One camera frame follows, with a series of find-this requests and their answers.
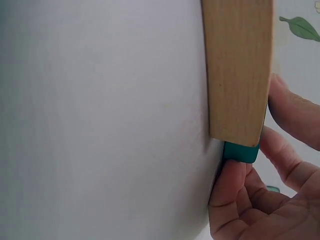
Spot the person's right hand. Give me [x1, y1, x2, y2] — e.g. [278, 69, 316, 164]
[208, 73, 320, 240]

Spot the teal block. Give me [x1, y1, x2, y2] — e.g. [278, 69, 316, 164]
[222, 141, 260, 165]

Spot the light wooden block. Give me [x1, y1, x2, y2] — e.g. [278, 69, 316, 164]
[200, 0, 275, 148]

